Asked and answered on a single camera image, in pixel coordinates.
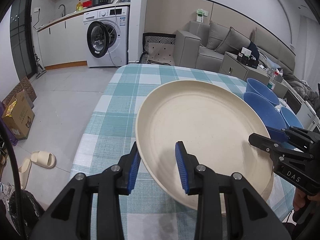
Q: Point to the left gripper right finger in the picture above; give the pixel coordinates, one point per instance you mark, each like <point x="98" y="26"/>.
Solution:
<point x="248" y="215"/>

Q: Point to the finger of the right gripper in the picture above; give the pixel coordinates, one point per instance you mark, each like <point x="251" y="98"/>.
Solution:
<point x="264" y="143"/>
<point x="277" y="134"/>

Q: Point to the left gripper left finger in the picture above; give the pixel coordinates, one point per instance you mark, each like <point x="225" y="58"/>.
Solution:
<point x="69" y="215"/>

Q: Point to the large dark blue bowl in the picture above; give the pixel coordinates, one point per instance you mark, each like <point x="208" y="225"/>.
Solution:
<point x="265" y="110"/>

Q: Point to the light blue ribbed bowl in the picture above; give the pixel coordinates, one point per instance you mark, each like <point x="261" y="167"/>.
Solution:
<point x="290" y="118"/>

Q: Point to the beige plate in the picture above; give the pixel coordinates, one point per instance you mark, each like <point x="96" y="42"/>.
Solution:
<point x="214" y="125"/>

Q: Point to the kitchen faucet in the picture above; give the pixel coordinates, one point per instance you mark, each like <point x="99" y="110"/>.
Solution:
<point x="63" y="12"/>

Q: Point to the person's right hand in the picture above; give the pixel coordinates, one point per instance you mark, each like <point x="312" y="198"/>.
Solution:
<point x="300" y="199"/>

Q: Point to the grey blanket on bed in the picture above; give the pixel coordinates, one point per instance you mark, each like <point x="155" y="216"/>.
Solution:
<point x="302" y="89"/>

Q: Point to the beige slipper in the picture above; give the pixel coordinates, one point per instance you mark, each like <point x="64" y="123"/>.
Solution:
<point x="43" y="159"/>

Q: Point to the plastic water bottle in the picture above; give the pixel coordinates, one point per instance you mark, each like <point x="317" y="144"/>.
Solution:
<point x="273" y="79"/>

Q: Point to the black organizer box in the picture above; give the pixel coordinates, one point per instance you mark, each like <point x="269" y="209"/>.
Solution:
<point x="249" y="61"/>

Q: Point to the grey cabinet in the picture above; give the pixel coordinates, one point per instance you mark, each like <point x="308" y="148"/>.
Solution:
<point x="231" y="66"/>

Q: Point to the teal checkered tablecloth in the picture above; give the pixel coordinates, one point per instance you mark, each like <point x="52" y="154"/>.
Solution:
<point x="148" y="212"/>

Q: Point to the cardboard box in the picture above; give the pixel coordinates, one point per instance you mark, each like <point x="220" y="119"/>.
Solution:
<point x="18" y="116"/>

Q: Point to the grey sofa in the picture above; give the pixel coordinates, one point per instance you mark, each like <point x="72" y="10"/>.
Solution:
<point x="204" y="46"/>

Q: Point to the patterned floor mat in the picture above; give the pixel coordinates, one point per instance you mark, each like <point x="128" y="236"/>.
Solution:
<point x="158" y="48"/>

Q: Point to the white washing machine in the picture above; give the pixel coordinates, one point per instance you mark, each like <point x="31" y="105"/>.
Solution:
<point x="107" y="33"/>

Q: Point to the yellow oil bottle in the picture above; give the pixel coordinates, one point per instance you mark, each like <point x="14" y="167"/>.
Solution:
<point x="79" y="6"/>

